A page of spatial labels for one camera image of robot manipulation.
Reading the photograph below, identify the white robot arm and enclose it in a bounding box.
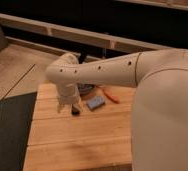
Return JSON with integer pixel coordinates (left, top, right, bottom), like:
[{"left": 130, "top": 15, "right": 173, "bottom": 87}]
[{"left": 46, "top": 49, "right": 188, "bottom": 171}]

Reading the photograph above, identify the blue sponge block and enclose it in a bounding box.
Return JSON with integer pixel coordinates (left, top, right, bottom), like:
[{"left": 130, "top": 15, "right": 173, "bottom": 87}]
[{"left": 87, "top": 96, "right": 105, "bottom": 110}]

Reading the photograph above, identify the wooden shelf rail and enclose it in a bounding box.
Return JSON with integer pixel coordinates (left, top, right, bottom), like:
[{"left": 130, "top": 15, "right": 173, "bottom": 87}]
[{"left": 0, "top": 13, "right": 168, "bottom": 53}]

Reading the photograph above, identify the orange carrot-like tool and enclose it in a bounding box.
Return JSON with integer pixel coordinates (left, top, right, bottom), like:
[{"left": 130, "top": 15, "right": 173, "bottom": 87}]
[{"left": 102, "top": 88, "right": 120, "bottom": 104}]

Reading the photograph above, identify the black ceramic bowl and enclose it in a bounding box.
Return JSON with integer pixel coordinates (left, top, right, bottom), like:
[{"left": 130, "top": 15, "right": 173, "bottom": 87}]
[{"left": 78, "top": 84, "right": 95, "bottom": 96}]

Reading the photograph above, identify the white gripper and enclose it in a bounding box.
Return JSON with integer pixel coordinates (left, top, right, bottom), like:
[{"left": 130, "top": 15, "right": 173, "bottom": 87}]
[{"left": 57, "top": 84, "right": 80, "bottom": 113}]

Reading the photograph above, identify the dark grey floor mat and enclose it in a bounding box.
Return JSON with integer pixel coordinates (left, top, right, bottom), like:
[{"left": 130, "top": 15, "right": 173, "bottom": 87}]
[{"left": 0, "top": 92, "right": 37, "bottom": 171}]

